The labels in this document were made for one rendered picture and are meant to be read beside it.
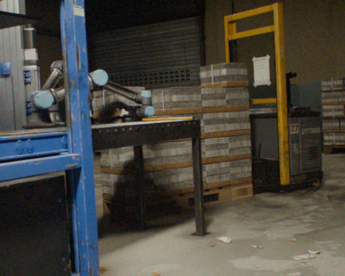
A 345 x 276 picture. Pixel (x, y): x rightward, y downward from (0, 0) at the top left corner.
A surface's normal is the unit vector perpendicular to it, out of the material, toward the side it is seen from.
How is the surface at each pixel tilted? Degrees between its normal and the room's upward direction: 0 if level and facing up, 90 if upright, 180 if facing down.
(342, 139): 90
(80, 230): 90
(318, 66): 90
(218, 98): 90
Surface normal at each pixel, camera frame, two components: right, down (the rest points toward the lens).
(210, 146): 0.60, 0.00
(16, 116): 0.08, 0.05
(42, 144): 0.84, -0.01
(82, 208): -0.53, 0.07
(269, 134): -0.80, 0.07
